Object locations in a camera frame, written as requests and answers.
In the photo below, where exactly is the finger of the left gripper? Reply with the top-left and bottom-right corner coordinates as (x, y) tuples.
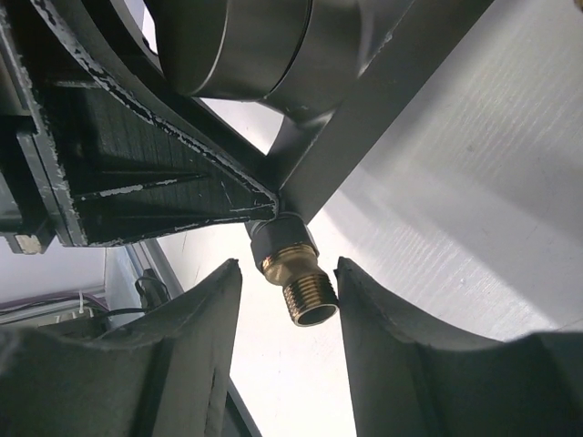
(1, 1), (279, 249)

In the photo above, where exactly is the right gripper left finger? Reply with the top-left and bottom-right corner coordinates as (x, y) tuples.
(1, 259), (242, 436)

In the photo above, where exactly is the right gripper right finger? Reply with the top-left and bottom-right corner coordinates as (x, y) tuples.
(335, 258), (582, 436)

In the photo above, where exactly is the dark grey faucet mixer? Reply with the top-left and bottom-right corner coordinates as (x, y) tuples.
(147, 1), (488, 327)

